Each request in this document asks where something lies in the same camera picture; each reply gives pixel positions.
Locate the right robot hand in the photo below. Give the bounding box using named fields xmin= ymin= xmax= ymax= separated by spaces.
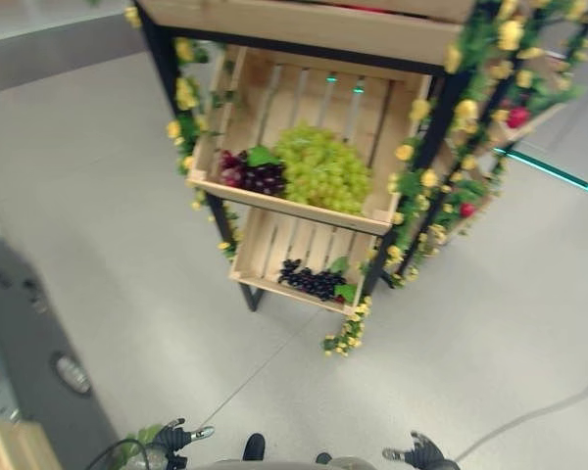
xmin=381 ymin=430 xmax=461 ymax=470

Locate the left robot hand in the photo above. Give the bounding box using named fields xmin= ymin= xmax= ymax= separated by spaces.
xmin=146 ymin=417 xmax=217 ymax=470

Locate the green leafy fruit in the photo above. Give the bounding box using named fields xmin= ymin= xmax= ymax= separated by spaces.
xmin=120 ymin=423 xmax=166 ymax=470

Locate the cardboard box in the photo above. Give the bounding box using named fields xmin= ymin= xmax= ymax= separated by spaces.
xmin=0 ymin=415 xmax=64 ymax=470

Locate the grey cabinet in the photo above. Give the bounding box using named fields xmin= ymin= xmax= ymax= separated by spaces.
xmin=0 ymin=227 xmax=122 ymax=470

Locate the black grape bunch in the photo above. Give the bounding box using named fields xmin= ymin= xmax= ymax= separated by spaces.
xmin=276 ymin=256 xmax=359 ymax=304

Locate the small wooden slatted crate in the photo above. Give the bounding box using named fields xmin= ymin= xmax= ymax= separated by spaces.
xmin=228 ymin=207 xmax=374 ymax=317

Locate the yellow flower garland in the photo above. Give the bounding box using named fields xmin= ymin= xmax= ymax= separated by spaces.
xmin=321 ymin=0 xmax=526 ymax=358
xmin=122 ymin=4 xmax=244 ymax=261
xmin=489 ymin=0 xmax=588 ymax=128

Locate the red purple grape bunch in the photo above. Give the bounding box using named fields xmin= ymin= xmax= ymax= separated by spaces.
xmin=219 ymin=145 xmax=288 ymax=198

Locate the green grape bunch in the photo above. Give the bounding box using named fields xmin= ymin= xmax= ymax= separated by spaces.
xmin=272 ymin=122 xmax=373 ymax=215

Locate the large wooden slatted crate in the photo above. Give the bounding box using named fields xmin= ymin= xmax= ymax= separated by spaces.
xmin=185 ymin=45 xmax=433 ymax=236

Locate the wooden crate with red fruit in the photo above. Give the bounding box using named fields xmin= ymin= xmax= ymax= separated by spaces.
xmin=135 ymin=0 xmax=477 ymax=70

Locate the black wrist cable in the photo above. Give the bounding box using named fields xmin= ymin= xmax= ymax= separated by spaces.
xmin=93 ymin=437 xmax=146 ymax=470

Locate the black metal shelf frame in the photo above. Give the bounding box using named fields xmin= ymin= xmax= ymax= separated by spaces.
xmin=438 ymin=0 xmax=588 ymax=246
xmin=130 ymin=0 xmax=472 ymax=313

